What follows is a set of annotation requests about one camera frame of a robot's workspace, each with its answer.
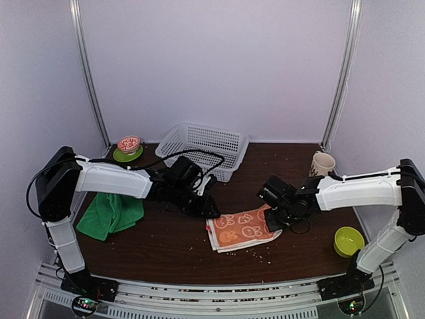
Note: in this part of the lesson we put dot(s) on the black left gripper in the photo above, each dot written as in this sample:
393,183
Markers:
204,208

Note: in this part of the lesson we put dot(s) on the aluminium frame post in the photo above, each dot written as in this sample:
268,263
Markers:
346,65
76,17

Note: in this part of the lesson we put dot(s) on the red patterned ceramic bowl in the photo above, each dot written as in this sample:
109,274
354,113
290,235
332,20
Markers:
129,144

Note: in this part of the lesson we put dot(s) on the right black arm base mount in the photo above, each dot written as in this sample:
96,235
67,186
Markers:
353,281

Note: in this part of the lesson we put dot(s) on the cream patterned ceramic mug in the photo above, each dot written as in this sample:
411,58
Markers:
322,164

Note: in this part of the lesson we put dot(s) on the front aluminium rail base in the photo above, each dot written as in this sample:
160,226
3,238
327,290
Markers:
290,299

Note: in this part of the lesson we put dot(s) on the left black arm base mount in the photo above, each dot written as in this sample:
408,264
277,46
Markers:
84,284

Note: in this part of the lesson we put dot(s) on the right aluminium frame post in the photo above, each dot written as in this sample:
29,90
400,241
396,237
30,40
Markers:
346,65

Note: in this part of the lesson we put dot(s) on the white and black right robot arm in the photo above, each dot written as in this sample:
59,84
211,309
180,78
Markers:
401,187

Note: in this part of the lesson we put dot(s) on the orange bunny pattern towel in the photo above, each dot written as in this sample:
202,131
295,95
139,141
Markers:
232,232

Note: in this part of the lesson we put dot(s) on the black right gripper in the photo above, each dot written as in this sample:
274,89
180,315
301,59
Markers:
273,225

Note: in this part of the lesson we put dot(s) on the lime green bowl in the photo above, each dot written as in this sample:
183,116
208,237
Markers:
347,241

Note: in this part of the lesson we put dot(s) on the green saucer plate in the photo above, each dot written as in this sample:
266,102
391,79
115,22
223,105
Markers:
121,157

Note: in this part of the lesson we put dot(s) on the left aluminium frame post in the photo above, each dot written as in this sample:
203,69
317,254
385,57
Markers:
76,17

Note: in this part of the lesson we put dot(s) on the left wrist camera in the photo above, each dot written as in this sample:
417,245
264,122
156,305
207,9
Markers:
204,184

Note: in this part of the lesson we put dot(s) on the white plastic mesh basket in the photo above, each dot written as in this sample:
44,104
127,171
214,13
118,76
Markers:
219,152

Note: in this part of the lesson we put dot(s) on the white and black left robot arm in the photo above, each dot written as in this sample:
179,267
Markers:
184,185

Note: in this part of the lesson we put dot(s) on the green microfiber towel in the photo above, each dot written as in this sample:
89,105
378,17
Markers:
110,213

